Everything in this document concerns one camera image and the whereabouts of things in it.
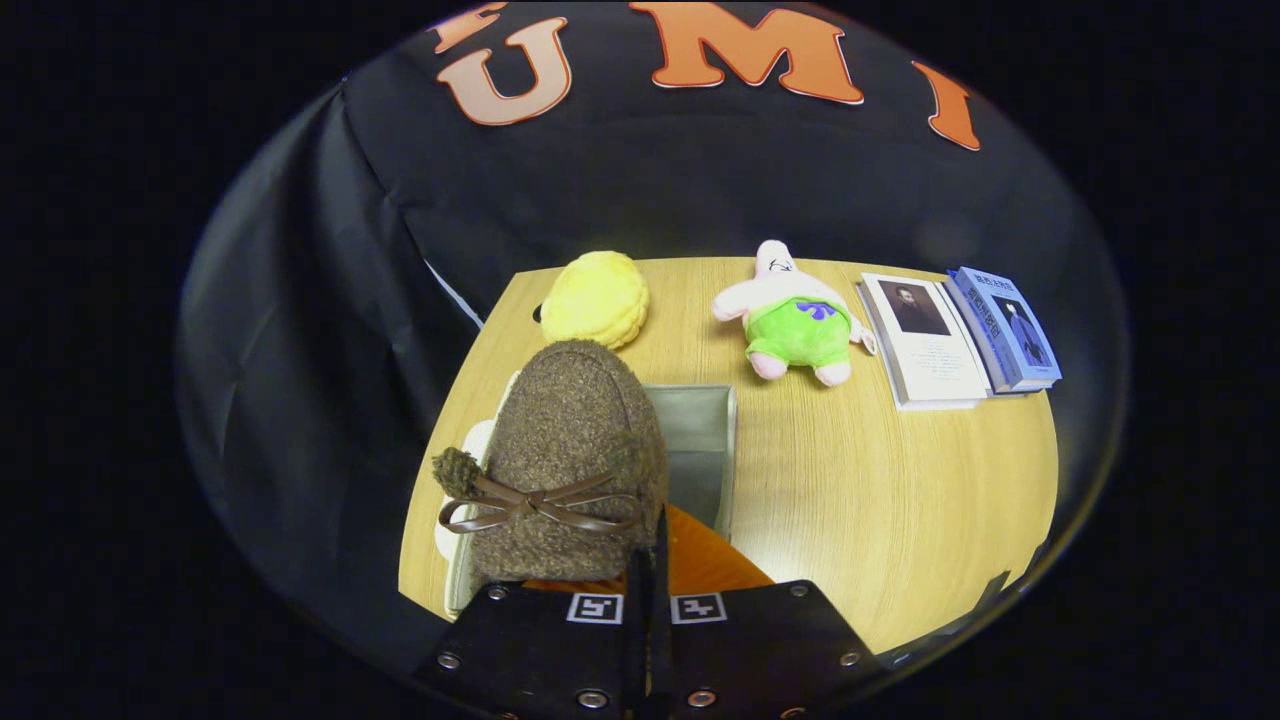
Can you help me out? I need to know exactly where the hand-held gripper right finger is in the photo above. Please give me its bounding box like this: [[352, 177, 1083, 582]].
[[655, 503, 886, 720]]

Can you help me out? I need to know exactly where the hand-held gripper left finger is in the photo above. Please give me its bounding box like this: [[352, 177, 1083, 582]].
[[415, 555, 647, 720]]

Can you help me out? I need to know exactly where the grey fabric storage box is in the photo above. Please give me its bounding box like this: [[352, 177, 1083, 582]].
[[435, 372, 739, 616]]

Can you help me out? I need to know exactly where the brown fuzzy shoe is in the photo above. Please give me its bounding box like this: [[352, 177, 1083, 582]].
[[432, 340, 669, 584]]

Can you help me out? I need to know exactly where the pink and green plush toy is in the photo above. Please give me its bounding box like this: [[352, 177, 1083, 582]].
[[712, 240, 878, 388]]

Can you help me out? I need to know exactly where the yellow plush toy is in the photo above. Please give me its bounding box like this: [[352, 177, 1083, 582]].
[[540, 250, 651, 351]]

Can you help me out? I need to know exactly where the white portrait book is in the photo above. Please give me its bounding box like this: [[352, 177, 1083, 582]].
[[855, 272, 993, 411]]

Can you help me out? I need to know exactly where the blue book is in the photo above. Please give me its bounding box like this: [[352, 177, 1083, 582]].
[[945, 266, 1063, 394]]

